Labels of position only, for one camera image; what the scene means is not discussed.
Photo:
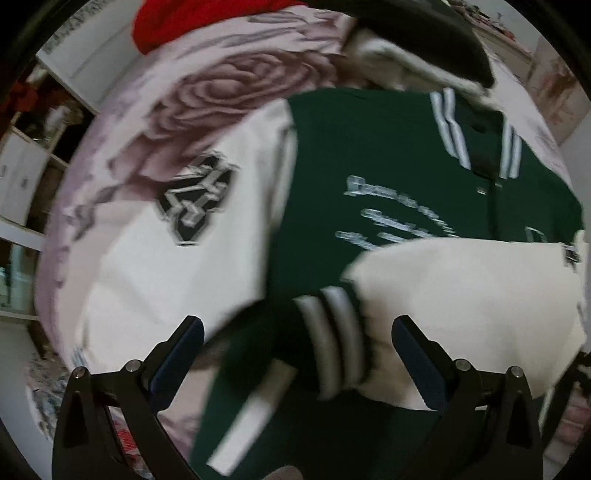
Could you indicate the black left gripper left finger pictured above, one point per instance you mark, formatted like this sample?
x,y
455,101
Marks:
x,y
86,445

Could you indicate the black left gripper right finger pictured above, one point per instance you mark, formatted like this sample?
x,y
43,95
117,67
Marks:
x,y
487,426

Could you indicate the green white varsity jacket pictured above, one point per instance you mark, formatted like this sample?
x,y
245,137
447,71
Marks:
x,y
301,235

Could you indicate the floral curtain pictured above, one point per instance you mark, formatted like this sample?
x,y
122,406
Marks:
x,y
556,91

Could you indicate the rose pattern plush blanket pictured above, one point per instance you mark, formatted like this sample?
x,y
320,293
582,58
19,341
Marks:
x,y
194,90

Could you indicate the white shelf unit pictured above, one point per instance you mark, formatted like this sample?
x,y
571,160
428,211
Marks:
x,y
42,124

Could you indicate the black leather jacket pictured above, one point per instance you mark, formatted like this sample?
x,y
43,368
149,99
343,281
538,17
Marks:
x,y
422,46

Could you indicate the red garment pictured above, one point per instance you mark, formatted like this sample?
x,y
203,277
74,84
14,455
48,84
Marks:
x,y
158,22

